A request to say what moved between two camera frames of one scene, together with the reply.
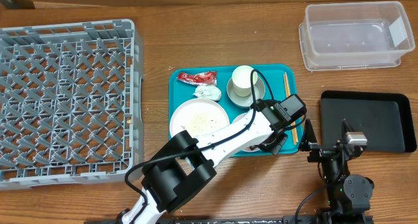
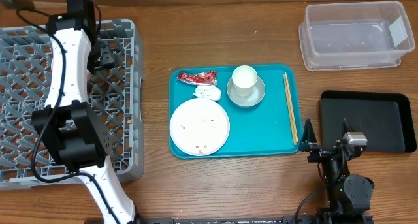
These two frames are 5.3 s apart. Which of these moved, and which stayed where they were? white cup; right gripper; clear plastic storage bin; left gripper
Moved: left gripper
Stayed: clear plastic storage bin; white cup; right gripper
